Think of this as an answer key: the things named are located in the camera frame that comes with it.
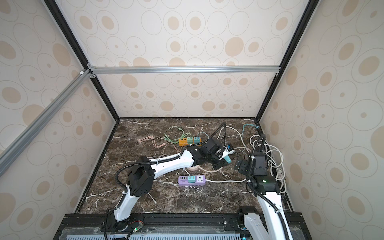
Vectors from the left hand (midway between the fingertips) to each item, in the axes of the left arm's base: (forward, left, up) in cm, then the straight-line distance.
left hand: (230, 159), depth 80 cm
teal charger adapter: (+19, +18, -9) cm, 28 cm away
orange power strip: (+19, +27, -13) cm, 36 cm away
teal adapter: (+1, +2, 0) cm, 2 cm away
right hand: (-3, -9, +2) cm, 9 cm away
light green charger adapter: (+18, +23, -8) cm, 30 cm away
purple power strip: (-8, +21, -8) cm, 23 cm away
